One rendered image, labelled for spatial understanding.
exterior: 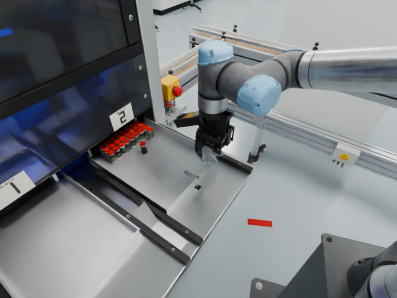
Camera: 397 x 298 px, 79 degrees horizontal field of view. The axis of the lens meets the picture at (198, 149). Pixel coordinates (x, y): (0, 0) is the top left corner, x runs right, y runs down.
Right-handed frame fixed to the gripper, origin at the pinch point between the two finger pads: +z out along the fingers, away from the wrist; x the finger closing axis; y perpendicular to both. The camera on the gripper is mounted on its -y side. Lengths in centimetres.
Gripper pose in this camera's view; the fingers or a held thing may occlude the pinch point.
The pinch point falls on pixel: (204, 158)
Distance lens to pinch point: 76.0
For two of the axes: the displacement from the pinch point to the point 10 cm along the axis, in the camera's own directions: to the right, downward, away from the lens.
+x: 5.7, -5.7, 5.9
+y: 8.2, 4.0, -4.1
